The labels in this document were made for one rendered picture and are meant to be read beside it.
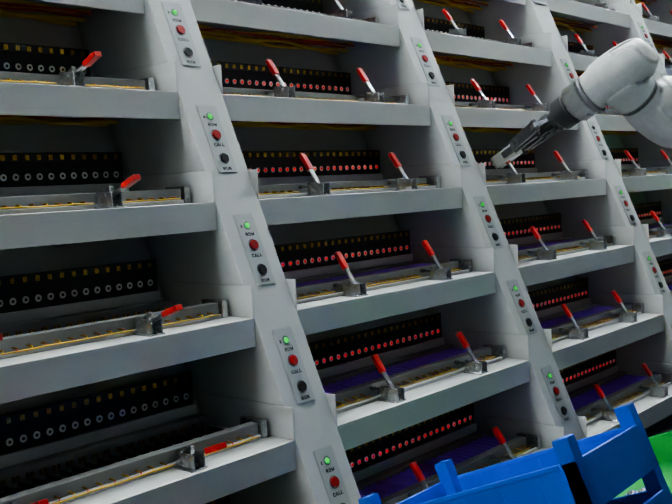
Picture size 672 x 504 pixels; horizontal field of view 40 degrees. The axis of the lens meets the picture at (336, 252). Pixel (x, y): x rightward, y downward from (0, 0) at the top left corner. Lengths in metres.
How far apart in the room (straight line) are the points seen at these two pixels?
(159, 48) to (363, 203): 0.47
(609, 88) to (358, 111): 0.57
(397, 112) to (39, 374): 1.03
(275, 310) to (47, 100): 0.47
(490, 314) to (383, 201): 0.38
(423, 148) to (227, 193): 0.68
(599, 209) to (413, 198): 0.88
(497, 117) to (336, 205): 0.72
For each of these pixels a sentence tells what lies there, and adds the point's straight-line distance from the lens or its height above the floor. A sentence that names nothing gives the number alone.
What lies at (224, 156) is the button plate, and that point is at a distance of 1.53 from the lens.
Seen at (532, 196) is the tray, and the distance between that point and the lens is 2.27.
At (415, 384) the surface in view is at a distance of 1.73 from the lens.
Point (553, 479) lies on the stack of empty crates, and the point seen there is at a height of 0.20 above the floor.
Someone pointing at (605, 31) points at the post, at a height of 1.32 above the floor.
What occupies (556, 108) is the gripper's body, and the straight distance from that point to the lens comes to 2.17.
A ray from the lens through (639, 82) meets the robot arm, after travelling 2.11.
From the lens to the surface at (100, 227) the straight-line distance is 1.35.
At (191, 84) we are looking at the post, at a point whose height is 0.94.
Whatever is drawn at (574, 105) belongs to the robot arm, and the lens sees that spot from 2.14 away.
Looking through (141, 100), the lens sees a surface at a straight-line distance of 1.50.
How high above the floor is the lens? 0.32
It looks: 11 degrees up
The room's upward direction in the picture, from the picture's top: 20 degrees counter-clockwise
